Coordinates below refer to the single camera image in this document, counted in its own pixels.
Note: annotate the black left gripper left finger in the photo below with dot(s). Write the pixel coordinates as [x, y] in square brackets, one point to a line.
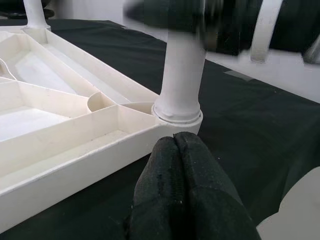
[155, 200]

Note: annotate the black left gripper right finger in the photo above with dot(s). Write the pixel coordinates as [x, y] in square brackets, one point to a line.
[212, 205]

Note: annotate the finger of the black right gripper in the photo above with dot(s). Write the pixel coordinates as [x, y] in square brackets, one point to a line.
[162, 12]

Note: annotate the white plastic table leg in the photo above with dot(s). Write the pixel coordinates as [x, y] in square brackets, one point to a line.
[182, 75]
[36, 12]

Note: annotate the white plastic children table top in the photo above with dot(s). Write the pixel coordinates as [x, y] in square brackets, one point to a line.
[75, 160]

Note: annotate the clear tape strip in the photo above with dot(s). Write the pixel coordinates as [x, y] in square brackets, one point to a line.
[237, 75]

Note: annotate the black tablecloth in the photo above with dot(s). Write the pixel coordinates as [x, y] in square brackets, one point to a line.
[250, 130]

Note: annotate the black round stool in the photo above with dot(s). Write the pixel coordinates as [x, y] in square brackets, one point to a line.
[47, 12]

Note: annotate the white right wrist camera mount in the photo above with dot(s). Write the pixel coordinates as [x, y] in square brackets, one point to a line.
[265, 30]

